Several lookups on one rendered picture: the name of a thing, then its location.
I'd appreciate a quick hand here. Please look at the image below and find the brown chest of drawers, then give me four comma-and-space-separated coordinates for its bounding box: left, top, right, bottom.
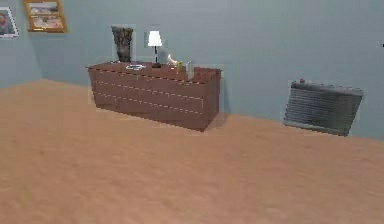
86, 60, 222, 133

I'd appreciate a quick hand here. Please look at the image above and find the white round dish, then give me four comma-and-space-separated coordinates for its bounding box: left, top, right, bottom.
125, 63, 147, 71

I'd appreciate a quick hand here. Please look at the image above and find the white table lamp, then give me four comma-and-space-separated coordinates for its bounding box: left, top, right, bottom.
147, 30, 164, 69

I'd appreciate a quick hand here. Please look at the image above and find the dark grey vase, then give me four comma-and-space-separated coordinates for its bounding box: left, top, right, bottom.
111, 25, 135, 64

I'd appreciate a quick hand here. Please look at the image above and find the gold framed picture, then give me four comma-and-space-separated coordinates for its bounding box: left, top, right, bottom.
22, 0, 69, 34

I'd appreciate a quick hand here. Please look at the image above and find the white framed picture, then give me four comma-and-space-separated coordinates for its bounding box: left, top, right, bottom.
0, 6, 20, 39

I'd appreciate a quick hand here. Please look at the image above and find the grey wall radiator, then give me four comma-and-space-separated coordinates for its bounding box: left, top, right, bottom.
283, 78, 365, 137

